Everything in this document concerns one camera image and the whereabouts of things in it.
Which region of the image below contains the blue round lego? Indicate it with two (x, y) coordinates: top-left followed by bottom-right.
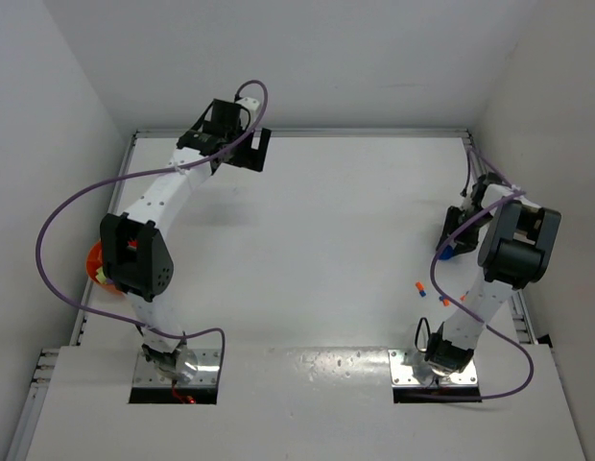
(439, 246), (455, 260)

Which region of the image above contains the small orange blue lego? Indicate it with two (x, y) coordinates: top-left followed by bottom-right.
(416, 282), (426, 297)

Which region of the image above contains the lime green lego brick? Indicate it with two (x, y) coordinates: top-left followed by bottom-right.
(95, 268), (107, 284)

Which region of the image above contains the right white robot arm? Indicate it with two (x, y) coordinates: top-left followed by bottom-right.
(424, 172), (562, 376)

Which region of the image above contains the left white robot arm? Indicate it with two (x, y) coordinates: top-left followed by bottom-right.
(100, 96), (271, 382)

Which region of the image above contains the orange divided container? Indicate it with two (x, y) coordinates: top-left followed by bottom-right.
(85, 240), (123, 296)

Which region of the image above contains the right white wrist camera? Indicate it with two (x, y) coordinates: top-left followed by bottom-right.
(461, 182), (487, 220)

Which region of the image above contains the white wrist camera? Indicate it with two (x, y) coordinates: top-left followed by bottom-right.
(235, 97), (261, 121)
(461, 182), (487, 220)

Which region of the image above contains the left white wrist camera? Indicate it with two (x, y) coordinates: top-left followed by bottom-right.
(235, 97), (261, 121)

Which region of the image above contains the black base cable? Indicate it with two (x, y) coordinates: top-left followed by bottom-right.
(414, 316), (433, 359)

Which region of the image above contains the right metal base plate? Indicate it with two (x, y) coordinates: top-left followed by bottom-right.
(388, 349), (479, 389)

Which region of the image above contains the metal base plate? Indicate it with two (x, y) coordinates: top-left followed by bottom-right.
(388, 349), (479, 389)
(132, 349), (221, 388)

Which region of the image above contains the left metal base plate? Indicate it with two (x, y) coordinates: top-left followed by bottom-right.
(132, 349), (221, 388)

